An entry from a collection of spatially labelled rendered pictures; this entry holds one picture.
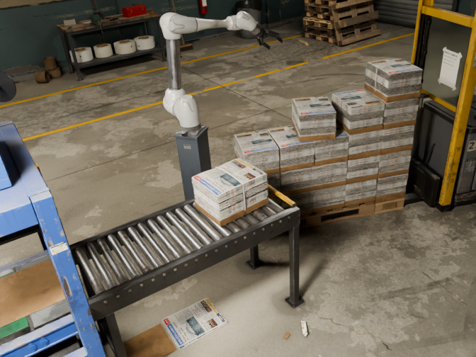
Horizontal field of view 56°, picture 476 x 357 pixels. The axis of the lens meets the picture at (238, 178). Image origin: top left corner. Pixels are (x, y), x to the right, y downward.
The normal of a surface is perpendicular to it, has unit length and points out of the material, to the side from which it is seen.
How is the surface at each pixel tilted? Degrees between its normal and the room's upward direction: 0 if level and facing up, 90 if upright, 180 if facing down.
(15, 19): 90
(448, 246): 0
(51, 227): 90
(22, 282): 0
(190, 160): 90
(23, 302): 0
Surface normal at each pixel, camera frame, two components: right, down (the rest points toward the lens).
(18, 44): 0.54, 0.40
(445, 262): -0.07, -0.86
